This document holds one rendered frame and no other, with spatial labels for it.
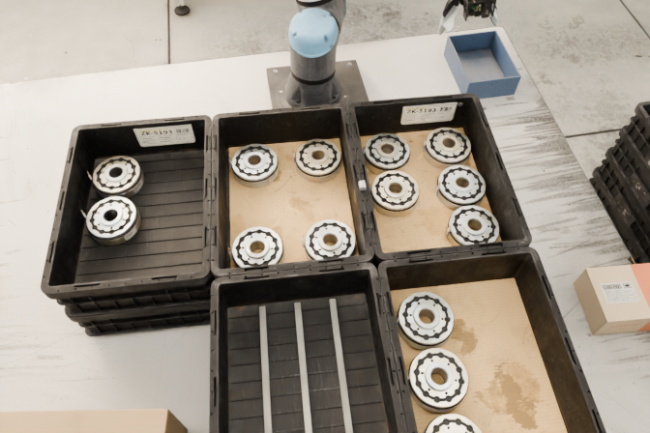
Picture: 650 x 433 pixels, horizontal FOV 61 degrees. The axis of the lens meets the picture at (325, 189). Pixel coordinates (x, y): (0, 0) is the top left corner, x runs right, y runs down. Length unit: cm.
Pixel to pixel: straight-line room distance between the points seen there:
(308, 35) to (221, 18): 172
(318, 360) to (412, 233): 33
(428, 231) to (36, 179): 99
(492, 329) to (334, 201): 41
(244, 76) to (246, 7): 147
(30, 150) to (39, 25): 171
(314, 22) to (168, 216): 57
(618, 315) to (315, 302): 61
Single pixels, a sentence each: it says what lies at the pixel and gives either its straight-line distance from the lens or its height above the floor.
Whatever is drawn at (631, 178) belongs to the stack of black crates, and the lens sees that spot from 202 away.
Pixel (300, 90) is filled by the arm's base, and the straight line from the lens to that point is 144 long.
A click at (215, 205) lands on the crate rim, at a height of 93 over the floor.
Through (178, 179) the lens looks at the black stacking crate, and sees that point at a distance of 127.
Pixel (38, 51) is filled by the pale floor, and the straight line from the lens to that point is 313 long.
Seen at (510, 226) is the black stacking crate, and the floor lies 89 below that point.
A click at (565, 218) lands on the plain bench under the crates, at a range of 144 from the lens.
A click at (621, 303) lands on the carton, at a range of 129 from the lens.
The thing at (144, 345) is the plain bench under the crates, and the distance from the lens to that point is 124.
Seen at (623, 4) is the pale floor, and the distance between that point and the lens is 348.
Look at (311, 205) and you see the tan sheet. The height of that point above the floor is 83.
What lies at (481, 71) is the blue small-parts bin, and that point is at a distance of 171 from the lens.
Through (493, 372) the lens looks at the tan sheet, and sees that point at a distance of 108.
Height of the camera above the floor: 182
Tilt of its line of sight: 55 degrees down
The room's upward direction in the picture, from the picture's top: straight up
